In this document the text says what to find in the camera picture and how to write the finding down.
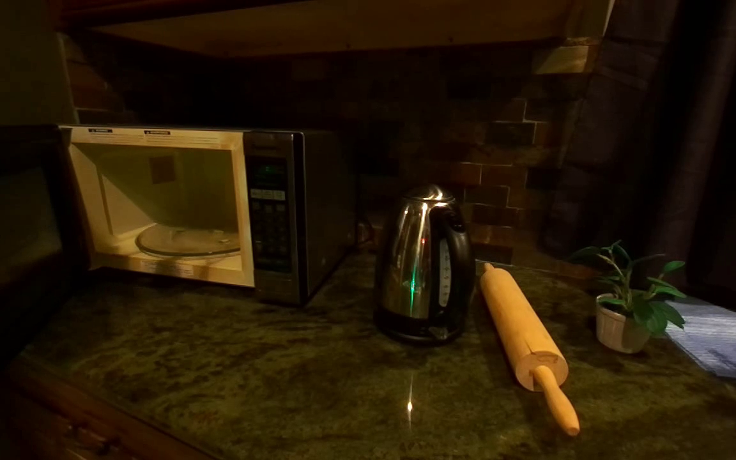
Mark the blue folded cloth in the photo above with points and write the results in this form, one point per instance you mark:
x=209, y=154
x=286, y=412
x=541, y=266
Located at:
x=708, y=335

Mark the small potted green plant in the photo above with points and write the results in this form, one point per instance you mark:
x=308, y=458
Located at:
x=638, y=298

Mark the black microwave oven body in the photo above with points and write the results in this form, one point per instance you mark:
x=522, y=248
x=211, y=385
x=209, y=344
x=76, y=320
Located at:
x=286, y=196

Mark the stainless steel electric kettle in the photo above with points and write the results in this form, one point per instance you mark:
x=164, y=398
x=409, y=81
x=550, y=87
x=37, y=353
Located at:
x=424, y=270

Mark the glass microwave turntable plate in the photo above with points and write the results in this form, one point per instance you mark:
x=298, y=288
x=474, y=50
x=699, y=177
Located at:
x=188, y=242

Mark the wooden rolling pin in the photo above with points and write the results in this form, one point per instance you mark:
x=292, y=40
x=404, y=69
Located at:
x=533, y=353

